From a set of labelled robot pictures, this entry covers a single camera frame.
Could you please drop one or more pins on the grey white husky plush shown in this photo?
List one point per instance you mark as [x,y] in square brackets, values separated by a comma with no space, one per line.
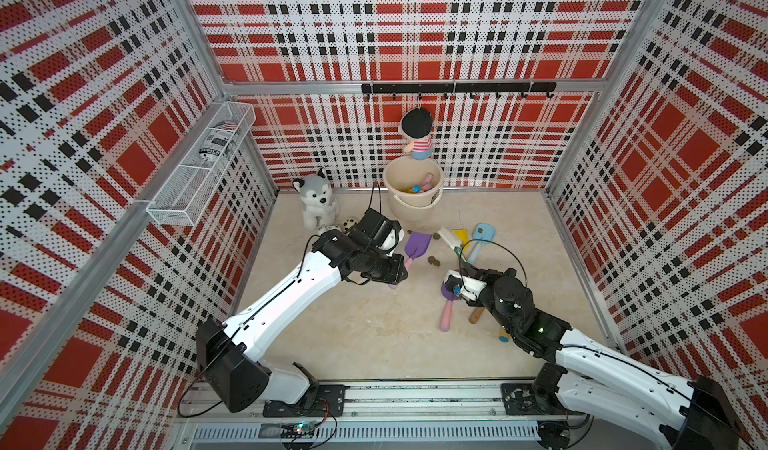
[319,205]

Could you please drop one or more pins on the purple square trowel pink handle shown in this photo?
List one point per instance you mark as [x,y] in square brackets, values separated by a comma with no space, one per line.
[427,184]

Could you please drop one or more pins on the green circuit board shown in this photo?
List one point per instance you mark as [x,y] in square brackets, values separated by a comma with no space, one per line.
[287,431]

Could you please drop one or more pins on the light blue hand trowel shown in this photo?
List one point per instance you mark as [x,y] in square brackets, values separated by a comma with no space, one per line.
[483,234]

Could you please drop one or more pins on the green trowel yellow handle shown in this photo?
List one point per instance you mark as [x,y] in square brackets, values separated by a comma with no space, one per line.
[504,336]

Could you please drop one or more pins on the can in shelf basket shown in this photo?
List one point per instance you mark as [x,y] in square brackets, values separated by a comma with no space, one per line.
[218,139]

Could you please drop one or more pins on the purple square trowel row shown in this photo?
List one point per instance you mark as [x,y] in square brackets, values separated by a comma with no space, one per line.
[416,245]

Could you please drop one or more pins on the purple pointed trowel right row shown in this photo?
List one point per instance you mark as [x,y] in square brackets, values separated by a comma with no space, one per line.
[447,309]

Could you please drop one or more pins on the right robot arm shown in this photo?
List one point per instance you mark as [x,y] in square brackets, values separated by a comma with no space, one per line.
[581,375]

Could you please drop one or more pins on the beige plastic bucket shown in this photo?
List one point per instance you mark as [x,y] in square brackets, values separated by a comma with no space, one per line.
[404,172]

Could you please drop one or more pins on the panda face squishy ball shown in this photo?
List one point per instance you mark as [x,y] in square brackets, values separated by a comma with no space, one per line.
[347,224]

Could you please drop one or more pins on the white brush green handle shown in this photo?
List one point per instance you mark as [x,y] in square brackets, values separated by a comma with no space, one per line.
[452,241]

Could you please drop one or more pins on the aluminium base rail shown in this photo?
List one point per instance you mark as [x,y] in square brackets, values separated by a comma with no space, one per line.
[378,414]

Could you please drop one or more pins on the light green trowel wooden handle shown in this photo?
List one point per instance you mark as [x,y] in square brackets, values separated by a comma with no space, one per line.
[476,314]

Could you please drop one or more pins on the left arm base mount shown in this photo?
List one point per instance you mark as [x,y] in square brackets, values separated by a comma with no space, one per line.
[294,392]

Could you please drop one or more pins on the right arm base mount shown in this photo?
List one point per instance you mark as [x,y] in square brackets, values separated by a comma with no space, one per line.
[531,393]

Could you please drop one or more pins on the yellow trowel wooden handle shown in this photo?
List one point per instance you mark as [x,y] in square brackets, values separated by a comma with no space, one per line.
[462,235]

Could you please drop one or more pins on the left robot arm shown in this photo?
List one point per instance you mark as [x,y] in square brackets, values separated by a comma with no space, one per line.
[230,353]

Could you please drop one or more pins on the black hook rail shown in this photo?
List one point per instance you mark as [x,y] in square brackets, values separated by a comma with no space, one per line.
[445,89]

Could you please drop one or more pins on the doll with black hat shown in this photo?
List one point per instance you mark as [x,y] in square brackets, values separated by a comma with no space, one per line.
[415,127]

